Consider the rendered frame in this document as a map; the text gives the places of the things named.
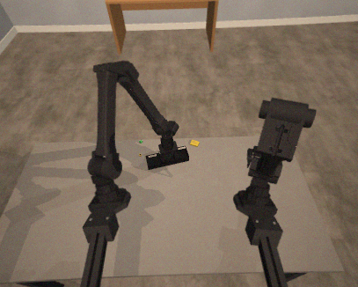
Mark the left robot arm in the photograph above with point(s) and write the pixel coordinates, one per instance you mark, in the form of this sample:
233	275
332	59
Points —
109	168

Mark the black rack of labelled bins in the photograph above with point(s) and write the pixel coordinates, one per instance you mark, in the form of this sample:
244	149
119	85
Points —
154	160

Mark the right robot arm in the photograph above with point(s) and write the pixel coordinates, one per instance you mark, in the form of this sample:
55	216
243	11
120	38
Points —
284	121

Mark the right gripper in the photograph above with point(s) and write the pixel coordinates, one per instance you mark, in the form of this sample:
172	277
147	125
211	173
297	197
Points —
249	155

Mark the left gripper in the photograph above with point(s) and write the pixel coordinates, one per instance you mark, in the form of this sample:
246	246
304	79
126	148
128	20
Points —
168	149

